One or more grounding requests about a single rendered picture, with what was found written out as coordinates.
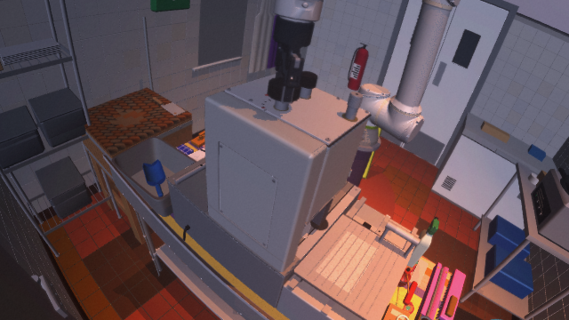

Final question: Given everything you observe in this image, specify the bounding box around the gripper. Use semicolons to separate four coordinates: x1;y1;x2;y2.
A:
271;15;316;88

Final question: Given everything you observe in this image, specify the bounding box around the large black tension knob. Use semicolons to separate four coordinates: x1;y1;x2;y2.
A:
266;76;304;112

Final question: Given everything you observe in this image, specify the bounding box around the small black lock knob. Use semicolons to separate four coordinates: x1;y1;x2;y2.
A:
298;70;319;100

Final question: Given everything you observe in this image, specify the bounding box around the grey meat bandsaw body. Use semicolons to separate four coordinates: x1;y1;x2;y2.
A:
168;75;423;320

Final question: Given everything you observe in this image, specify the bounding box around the steel work bench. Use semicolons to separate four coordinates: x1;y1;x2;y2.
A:
102;150;468;320

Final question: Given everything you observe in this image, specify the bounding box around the pink bench rack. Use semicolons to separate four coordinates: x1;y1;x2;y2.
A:
419;261;468;320

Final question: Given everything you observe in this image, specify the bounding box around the white strip curtain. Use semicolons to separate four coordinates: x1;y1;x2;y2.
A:
247;0;277;75

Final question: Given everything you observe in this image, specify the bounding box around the red fire extinguisher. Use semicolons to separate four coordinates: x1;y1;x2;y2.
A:
347;43;370;92

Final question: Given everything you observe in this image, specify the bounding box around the white sheet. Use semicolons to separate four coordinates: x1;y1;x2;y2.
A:
160;101;186;116

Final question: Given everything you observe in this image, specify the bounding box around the thin grey pole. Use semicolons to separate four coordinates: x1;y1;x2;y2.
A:
141;16;156;91

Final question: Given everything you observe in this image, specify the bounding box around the blue scoop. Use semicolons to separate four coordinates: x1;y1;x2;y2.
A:
142;159;167;198

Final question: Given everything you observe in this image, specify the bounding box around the wooden butcher block table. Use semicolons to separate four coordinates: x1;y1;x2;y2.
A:
82;87;195;250

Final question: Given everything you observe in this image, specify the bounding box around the grey steel tub sink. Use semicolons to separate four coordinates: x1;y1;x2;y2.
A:
110;136;208;218

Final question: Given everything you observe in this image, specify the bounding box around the white door with dark window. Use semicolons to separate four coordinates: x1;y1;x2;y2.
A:
381;0;519;166

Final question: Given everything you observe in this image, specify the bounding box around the brown wooden block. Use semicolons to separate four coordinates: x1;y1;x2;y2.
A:
480;121;511;144

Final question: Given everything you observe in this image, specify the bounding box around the white cabinet with grey top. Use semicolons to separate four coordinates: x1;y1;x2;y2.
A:
430;113;559;220

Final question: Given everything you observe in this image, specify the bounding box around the white spray bottle green top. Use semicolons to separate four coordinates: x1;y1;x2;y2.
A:
406;216;441;270

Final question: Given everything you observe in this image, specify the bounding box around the yellow mat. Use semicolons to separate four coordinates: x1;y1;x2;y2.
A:
389;255;453;320

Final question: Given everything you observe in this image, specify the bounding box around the grey plastic crate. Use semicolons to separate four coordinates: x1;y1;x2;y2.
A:
0;105;45;169
35;156;93;220
27;87;88;148

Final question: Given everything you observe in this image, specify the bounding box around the small blue box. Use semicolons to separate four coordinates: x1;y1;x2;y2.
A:
527;144;548;163

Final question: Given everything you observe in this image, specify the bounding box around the blue crate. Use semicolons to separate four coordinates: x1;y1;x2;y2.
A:
487;215;528;251
490;246;535;300

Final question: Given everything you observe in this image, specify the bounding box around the steel side table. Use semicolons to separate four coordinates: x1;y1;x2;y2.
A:
461;164;569;320

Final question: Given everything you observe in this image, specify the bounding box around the grey guide post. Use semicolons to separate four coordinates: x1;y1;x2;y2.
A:
344;91;365;122

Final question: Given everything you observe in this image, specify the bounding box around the grey wall rail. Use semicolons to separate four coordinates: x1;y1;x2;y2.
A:
191;56;237;77

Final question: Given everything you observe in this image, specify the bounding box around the dark grey wall panel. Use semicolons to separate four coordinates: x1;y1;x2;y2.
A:
197;0;249;68

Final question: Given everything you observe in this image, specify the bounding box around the green wall sign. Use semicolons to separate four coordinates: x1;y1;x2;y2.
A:
149;0;191;12

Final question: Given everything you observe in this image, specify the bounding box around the red handled tool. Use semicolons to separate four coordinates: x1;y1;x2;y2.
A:
402;280;420;308

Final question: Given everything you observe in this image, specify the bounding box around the grey wire shelf rack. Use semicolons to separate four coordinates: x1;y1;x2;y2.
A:
0;0;122;260

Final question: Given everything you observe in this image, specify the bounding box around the white wall handle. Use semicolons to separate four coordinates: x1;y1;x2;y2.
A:
29;273;68;319

